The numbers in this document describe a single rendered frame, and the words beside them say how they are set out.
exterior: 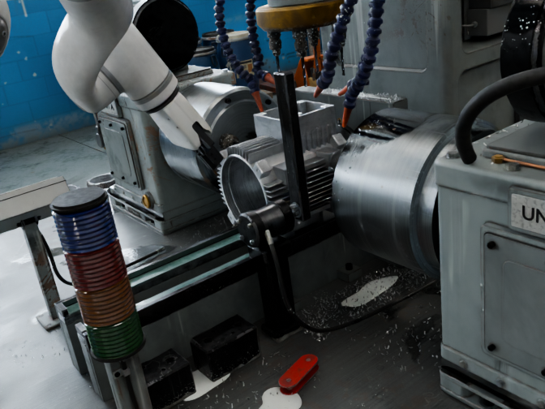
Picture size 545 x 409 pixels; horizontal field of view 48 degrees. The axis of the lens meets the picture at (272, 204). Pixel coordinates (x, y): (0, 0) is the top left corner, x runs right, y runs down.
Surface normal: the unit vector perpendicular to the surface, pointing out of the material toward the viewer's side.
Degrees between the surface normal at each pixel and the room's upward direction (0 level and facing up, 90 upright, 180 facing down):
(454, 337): 89
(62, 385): 0
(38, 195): 53
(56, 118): 90
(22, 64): 90
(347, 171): 62
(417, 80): 90
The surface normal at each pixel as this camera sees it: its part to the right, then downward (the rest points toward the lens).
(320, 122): 0.58, 0.23
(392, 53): -0.79, 0.33
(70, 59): -0.47, 0.37
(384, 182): -0.76, -0.14
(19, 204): 0.40, -0.38
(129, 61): 0.37, 0.45
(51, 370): -0.14, -0.92
